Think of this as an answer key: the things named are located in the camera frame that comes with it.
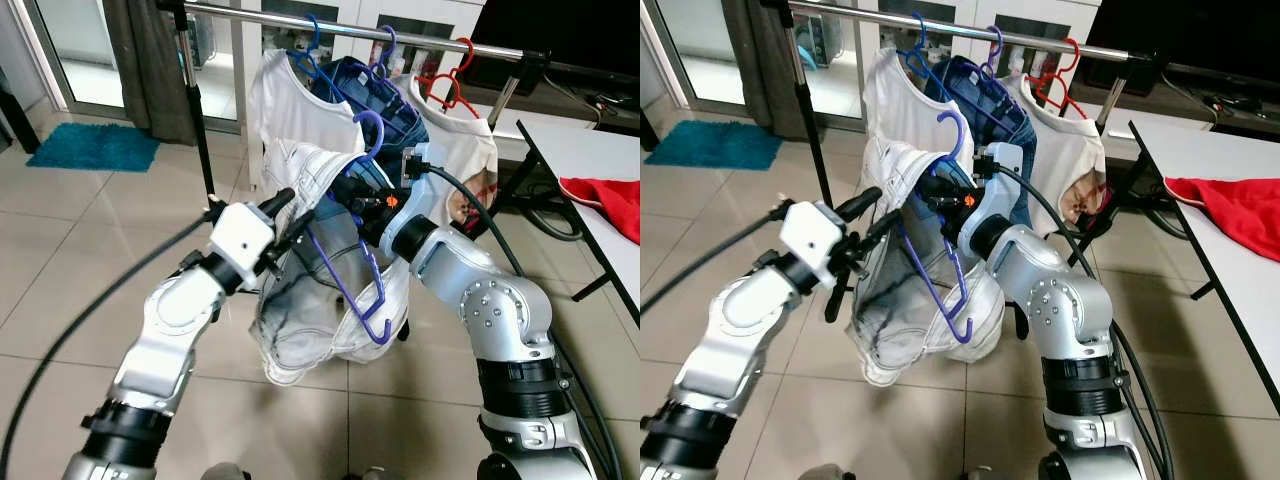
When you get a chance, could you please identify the blue plastic hanger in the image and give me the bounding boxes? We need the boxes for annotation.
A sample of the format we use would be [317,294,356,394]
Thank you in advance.
[895,12,963,101]
[288,13,353,103]

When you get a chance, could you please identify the black television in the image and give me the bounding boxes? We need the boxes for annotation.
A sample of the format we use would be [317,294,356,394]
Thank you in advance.
[1085,0,1280,81]
[465,0,641,86]

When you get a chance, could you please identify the dark grey curtain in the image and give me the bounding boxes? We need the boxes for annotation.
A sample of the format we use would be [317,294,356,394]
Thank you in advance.
[105,0,198,146]
[720,0,803,141]

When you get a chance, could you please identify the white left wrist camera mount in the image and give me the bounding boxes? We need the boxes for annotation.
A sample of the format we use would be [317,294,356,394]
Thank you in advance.
[780,200,847,292]
[207,202,277,292]

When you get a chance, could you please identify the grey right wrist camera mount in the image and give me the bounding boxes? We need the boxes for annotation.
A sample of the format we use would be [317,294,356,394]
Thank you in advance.
[985,143,1026,216]
[400,143,448,218]

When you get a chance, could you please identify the white table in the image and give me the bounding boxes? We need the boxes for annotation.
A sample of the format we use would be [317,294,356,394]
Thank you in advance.
[518,120,641,326]
[1130,120,1280,386]

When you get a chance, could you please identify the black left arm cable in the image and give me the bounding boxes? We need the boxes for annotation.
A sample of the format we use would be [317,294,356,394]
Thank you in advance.
[640,208,788,316]
[0,212,216,479]

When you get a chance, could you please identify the cream printed shirt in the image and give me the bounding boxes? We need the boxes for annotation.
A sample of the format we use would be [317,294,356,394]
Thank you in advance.
[1005,75,1109,239]
[400,75,499,239]

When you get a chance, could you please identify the purple plastic hanger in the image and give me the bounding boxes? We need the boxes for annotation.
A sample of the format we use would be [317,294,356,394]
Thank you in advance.
[950,25,1039,131]
[895,108,976,344]
[338,25,429,133]
[305,108,393,346]

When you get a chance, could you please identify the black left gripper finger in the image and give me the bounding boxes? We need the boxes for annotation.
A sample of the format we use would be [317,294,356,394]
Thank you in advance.
[860,215,901,259]
[258,187,298,223]
[283,212,323,259]
[838,187,883,223]

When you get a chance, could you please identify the teal floor mat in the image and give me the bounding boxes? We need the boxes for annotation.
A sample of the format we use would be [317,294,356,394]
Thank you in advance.
[645,120,784,171]
[27,122,161,173]

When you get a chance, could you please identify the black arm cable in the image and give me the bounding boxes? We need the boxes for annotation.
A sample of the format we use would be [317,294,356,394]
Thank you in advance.
[0,212,216,479]
[425,165,623,480]
[998,165,1179,480]
[640,208,788,316]

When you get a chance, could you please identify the glass sliding door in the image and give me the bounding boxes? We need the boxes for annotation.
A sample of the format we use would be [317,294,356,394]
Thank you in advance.
[30,0,131,111]
[645,0,741,106]

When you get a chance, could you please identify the white cabinet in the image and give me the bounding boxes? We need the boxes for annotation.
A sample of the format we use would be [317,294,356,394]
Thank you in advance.
[235,0,501,141]
[870,0,1101,131]

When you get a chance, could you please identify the red plastic hanger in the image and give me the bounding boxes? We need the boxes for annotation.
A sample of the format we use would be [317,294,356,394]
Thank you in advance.
[1028,38,1089,119]
[413,37,485,121]

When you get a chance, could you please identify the blue denim jeans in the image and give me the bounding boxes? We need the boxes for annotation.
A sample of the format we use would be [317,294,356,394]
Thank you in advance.
[925,55,1041,229]
[310,57,433,171]

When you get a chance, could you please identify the red garment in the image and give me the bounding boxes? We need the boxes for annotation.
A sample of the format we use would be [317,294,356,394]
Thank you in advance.
[558,177,641,246]
[1165,177,1280,263]

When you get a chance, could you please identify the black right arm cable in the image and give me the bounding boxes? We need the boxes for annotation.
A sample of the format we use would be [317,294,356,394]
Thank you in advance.
[425,165,623,480]
[998,165,1179,480]

